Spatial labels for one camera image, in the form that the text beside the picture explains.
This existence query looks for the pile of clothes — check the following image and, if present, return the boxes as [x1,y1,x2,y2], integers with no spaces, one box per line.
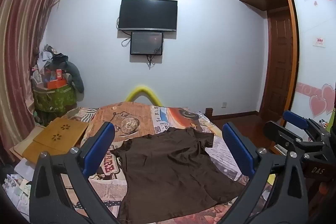
[37,44,69,69]

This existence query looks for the printed bed blanket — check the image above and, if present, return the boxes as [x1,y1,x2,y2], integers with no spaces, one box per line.
[63,102,276,224]

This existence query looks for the beige cardboard sheet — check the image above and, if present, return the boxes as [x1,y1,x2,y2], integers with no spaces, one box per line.
[9,125,46,160]

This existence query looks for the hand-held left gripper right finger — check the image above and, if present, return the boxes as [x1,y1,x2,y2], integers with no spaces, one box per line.
[222,122,308,224]

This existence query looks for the black monitor cable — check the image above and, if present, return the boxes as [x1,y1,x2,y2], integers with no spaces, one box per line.
[146,46,164,69]

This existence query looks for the striped red curtain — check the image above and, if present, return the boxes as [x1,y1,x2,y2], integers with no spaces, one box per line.
[0,0,63,169]

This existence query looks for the wooden lap desk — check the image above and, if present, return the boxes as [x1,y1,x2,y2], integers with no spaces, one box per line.
[21,117,90,163]

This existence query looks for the brown shirt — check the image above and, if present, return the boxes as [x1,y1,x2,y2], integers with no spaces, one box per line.
[112,126,246,222]

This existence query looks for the white wardrobe door with hearts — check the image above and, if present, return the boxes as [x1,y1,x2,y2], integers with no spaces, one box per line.
[286,0,336,130]

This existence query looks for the orange box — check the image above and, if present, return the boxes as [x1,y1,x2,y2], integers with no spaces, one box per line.
[47,79,67,89]

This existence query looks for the yellow foam tube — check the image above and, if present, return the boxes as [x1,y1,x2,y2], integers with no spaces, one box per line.
[125,84,162,106]

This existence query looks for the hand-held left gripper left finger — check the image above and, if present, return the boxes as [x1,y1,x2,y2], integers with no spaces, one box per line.
[29,122,122,224]

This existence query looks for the scattered papers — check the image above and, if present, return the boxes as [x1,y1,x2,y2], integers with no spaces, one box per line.
[1,158,34,214]

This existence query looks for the brown wooden door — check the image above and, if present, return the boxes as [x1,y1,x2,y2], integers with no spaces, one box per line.
[259,9,297,118]

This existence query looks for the small black monitor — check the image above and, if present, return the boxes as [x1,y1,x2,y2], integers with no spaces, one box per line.
[130,31,164,56]

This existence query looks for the black wall television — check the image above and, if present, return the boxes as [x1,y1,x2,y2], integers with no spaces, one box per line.
[118,0,178,32]

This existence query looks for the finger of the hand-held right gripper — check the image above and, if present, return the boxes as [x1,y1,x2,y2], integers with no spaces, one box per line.
[263,120,327,159]
[283,110,332,144]

